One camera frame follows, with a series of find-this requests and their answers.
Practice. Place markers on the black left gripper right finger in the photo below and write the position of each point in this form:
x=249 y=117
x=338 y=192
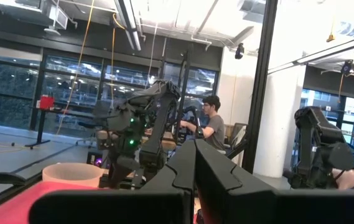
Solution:
x=242 y=205

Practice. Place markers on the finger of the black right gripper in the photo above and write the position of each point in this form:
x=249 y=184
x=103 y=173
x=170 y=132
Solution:
x=128 y=166
x=115 y=168

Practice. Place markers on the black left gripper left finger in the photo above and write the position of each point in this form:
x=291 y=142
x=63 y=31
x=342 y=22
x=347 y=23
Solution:
x=151 y=205

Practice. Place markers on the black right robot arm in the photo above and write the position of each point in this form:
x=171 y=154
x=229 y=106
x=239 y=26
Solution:
x=161 y=124

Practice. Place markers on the black background robot arm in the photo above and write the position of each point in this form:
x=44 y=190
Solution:
x=316 y=149
x=193 y=118

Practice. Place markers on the black computer with purple light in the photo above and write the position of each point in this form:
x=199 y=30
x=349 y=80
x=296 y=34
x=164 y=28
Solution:
x=94 y=159

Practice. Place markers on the pale pink plastic bowl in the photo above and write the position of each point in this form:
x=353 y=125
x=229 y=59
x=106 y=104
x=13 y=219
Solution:
x=72 y=174

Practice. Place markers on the person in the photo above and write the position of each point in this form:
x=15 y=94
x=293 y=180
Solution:
x=215 y=127
x=351 y=179

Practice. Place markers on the red box on stand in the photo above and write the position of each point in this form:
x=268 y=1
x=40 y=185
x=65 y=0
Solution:
x=46 y=102

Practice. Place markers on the red plastic bin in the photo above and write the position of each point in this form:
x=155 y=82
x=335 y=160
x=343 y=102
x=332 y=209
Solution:
x=15 y=205

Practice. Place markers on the black ceiling camera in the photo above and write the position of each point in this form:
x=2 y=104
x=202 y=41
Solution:
x=347 y=67
x=239 y=51

